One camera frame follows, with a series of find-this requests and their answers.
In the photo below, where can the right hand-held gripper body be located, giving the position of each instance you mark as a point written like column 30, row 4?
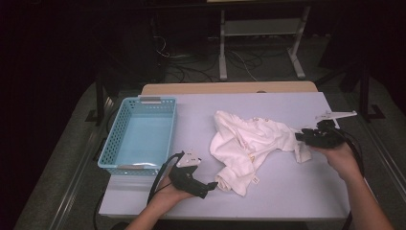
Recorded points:
column 330, row 137

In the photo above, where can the white shirt with chick print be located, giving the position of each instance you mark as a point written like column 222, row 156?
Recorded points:
column 249, row 143

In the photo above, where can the black metal stand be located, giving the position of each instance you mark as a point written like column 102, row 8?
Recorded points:
column 100, row 96
column 364, row 92

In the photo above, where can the metal floor rail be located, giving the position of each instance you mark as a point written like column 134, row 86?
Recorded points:
column 386, row 159
column 75, row 185

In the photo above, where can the wooden table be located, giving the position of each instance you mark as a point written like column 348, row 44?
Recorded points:
column 223, row 87

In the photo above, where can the light blue plastic basket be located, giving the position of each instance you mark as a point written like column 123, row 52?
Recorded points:
column 143, row 137

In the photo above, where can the white metal desk frame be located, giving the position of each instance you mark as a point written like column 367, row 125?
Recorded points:
column 223, row 48

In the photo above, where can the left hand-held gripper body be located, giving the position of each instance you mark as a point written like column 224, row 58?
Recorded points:
column 178, row 179

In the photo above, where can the person's left hand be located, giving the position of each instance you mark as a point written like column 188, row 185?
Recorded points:
column 167, row 196

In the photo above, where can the person's right hand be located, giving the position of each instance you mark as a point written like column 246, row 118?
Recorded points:
column 344, row 161

